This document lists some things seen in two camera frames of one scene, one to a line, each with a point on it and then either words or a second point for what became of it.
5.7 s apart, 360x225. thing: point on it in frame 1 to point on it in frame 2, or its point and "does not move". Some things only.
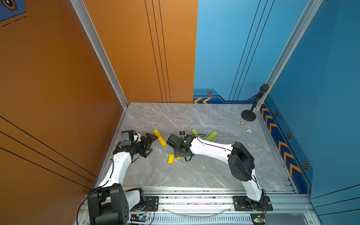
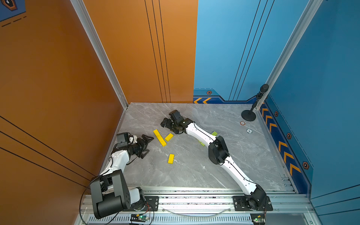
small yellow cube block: [162, 142] does not move
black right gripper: [176, 154] to [168, 121]
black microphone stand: [249, 115] does not move
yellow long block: [171, 159] does not move
